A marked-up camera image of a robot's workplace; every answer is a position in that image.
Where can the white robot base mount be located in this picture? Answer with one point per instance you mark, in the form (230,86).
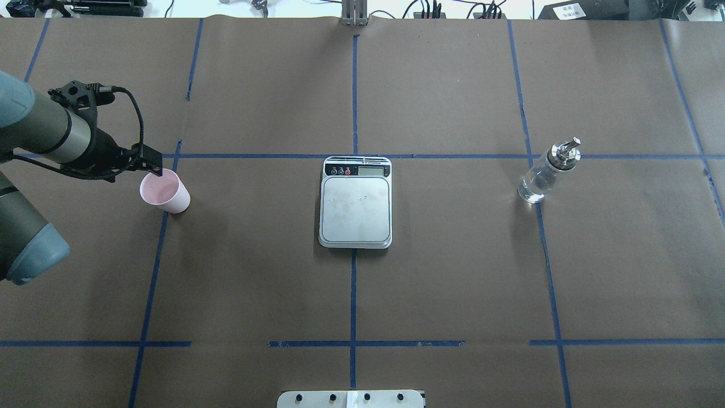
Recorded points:
(353,398)

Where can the aluminium frame post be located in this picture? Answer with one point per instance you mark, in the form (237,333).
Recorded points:
(354,13)

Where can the brown paper table cover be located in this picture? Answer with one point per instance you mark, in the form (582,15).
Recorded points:
(496,214)

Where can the pink plastic cup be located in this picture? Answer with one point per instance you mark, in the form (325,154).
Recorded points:
(167,192)

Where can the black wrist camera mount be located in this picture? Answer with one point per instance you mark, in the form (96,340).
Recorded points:
(83,99)

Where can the clear glass sauce bottle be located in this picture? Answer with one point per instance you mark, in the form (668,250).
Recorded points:
(546,171)

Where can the black power strip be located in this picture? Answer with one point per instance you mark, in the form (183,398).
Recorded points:
(456,10)

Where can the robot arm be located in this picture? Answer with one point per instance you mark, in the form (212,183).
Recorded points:
(58,132)

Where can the black folded tripod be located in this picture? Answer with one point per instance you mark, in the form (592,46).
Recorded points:
(67,9)

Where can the digital kitchen scale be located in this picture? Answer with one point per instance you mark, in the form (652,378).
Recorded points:
(355,211)

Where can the black box with white label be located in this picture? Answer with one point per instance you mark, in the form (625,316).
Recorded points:
(586,10)

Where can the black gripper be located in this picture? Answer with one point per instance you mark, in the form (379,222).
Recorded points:
(102,149)

